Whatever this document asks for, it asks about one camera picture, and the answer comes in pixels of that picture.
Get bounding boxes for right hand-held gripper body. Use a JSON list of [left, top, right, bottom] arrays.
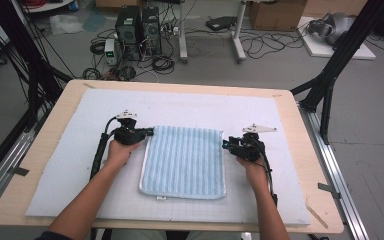
[[228, 123, 278, 163]]

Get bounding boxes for grey tape piece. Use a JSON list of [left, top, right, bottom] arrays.
[[317, 182, 342, 200], [8, 166, 30, 177]]

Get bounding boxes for large brown cardboard box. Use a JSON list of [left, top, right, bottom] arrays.
[[249, 0, 308, 32]]

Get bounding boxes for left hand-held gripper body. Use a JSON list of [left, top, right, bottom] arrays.
[[113, 109, 147, 146]]

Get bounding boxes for white desk leg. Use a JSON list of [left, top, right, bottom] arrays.
[[231, 0, 248, 64], [178, 0, 189, 64]]

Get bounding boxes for thick black sleeved cable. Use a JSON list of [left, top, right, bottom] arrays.
[[89, 116, 118, 181]]

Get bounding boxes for aluminium rail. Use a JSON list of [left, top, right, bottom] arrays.
[[0, 128, 38, 218], [299, 105, 370, 240]]

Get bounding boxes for light wooden table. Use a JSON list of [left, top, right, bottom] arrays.
[[0, 79, 345, 234]]

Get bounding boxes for black coiled cable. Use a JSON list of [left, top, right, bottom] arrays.
[[151, 54, 176, 75]]

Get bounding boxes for tangle of black floor cables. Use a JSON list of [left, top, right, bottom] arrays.
[[239, 29, 306, 60]]

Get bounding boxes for white power supply unit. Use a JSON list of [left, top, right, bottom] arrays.
[[104, 38, 118, 66]]

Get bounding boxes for black flat device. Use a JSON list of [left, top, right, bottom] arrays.
[[205, 15, 238, 32]]

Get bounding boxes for black computer tower green label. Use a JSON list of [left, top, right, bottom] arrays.
[[114, 5, 144, 62]]

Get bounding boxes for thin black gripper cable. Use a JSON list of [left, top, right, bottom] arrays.
[[256, 143, 279, 208]]

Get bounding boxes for white grid mat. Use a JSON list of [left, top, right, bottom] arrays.
[[25, 88, 312, 226]]

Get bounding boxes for person's right hand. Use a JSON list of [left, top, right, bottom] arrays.
[[236, 156, 270, 192]]

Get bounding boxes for clear plastic bag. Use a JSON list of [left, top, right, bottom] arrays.
[[49, 13, 85, 36]]

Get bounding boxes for person's left hand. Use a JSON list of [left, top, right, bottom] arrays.
[[106, 138, 142, 168]]

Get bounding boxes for grey headset device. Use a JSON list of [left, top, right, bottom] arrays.
[[307, 12, 356, 46]]

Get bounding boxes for light blue striped towel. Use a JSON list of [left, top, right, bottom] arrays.
[[138, 125, 228, 201]]

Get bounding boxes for white floor board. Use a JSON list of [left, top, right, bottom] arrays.
[[296, 15, 377, 61]]

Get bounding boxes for black metal frame with cables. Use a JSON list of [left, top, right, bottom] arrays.
[[0, 0, 74, 133]]

